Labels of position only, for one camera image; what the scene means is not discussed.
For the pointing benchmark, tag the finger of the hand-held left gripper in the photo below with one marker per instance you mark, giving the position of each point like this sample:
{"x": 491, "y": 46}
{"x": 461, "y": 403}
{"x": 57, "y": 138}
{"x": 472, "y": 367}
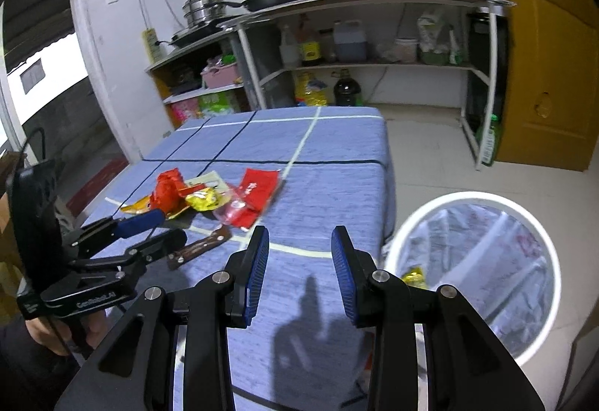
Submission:
{"x": 161, "y": 245}
{"x": 140, "y": 221}

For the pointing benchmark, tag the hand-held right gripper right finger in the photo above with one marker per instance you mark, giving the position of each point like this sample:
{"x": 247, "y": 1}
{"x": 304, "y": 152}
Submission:
{"x": 344, "y": 280}

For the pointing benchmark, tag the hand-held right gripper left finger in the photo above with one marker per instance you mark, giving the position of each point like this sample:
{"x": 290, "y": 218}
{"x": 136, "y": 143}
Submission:
{"x": 255, "y": 275}

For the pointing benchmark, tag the yellow-orange wrapper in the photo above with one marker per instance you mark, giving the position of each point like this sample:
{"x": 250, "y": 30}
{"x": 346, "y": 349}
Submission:
{"x": 135, "y": 205}

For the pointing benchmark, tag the orange-red wrapper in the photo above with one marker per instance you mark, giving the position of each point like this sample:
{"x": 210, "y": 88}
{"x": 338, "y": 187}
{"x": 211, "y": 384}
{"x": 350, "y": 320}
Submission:
{"x": 168, "y": 193}

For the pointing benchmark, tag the small yellow wrapper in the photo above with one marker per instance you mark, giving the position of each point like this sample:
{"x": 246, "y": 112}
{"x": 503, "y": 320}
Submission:
{"x": 414, "y": 277}

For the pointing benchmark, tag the pink clear wrapper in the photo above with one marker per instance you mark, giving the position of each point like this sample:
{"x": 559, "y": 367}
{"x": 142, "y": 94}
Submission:
{"x": 231, "y": 207}

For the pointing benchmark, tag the red packet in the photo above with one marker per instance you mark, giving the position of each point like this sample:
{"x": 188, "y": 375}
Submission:
{"x": 255, "y": 191}

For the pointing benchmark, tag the clear plastic bin liner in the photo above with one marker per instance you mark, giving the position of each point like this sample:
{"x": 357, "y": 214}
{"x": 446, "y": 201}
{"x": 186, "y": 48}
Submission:
{"x": 491, "y": 261}

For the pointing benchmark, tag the white round bin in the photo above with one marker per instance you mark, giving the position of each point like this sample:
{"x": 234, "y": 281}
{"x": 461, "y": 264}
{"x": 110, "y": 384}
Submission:
{"x": 553, "y": 261}

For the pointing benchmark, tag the person's left forearm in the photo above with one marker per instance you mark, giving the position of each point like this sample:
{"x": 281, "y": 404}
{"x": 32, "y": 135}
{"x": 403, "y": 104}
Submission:
{"x": 28, "y": 378}

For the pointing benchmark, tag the person's left hand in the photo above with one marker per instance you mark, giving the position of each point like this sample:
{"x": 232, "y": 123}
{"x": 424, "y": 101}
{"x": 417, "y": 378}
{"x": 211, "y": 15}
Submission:
{"x": 47, "y": 336}

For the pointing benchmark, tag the blue checked tablecloth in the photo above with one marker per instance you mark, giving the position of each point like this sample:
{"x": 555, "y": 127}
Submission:
{"x": 327, "y": 186}

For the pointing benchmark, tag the box of colourful packets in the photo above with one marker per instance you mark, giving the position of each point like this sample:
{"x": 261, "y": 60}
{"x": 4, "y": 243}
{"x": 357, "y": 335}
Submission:
{"x": 206, "y": 104}

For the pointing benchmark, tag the small wooden shelf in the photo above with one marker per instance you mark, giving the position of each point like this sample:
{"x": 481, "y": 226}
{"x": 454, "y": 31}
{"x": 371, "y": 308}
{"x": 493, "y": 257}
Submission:
{"x": 159, "y": 74}

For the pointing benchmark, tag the pink basket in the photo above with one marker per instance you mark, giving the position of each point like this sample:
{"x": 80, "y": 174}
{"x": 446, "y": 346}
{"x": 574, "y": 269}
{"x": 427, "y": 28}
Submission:
{"x": 222, "y": 76}

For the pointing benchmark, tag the yellow power strip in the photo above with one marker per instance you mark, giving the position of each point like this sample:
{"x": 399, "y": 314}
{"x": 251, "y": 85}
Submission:
{"x": 150, "y": 46}

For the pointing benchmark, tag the dark oil bottle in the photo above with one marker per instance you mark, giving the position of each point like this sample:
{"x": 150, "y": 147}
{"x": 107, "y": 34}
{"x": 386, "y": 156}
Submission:
{"x": 347, "y": 90}

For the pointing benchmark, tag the yellow cooking oil bottle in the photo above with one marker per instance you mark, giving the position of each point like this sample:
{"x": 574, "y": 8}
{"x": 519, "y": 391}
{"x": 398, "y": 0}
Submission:
{"x": 311, "y": 90}

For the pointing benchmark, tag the black induction cooker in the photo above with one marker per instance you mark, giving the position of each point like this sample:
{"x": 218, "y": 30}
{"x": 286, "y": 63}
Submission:
{"x": 196, "y": 34}

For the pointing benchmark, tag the green plastic bottle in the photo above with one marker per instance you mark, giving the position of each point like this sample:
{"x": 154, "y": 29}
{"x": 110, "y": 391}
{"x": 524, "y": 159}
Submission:
{"x": 489, "y": 142}

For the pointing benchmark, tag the steel steamer pot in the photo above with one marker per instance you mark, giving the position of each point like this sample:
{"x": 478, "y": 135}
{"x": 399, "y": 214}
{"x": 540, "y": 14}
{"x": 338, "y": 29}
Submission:
{"x": 203, "y": 8}

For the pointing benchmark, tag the white spray bottle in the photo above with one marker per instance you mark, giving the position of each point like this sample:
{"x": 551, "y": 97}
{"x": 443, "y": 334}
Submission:
{"x": 289, "y": 50}

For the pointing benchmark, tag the yellow label soy sauce bottle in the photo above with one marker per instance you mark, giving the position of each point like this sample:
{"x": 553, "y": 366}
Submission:
{"x": 310, "y": 48}

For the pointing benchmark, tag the translucent jug with dark liquid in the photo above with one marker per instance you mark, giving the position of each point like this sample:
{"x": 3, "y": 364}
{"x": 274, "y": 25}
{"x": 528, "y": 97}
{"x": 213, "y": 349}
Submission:
{"x": 348, "y": 43}

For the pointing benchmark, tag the clear plastic tub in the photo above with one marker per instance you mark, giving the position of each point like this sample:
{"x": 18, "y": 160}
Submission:
{"x": 405, "y": 50}

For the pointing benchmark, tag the plastic bag of groceries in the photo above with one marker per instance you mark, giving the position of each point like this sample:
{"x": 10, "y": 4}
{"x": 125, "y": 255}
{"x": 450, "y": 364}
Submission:
{"x": 437, "y": 41}

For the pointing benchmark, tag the yellow wooden door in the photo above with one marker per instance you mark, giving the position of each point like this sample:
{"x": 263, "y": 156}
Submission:
{"x": 547, "y": 64}

